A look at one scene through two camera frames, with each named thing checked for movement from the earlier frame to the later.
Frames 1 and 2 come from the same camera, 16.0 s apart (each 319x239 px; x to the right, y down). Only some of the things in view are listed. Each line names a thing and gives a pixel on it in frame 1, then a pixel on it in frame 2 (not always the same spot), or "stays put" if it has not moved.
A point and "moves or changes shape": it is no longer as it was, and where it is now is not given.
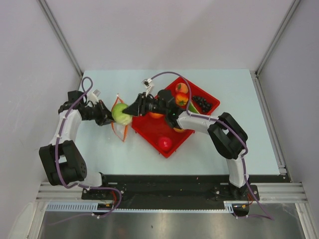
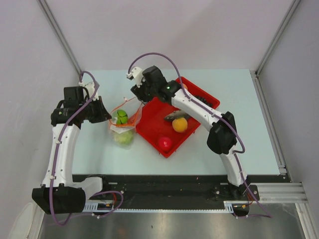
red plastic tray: [159, 131] stays put
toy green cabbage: [117, 115] → [124, 139]
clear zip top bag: [120, 129] moves or changes shape
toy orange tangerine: [156, 115] → [132, 120]
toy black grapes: [204, 104] stays put
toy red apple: [165, 143] stays put
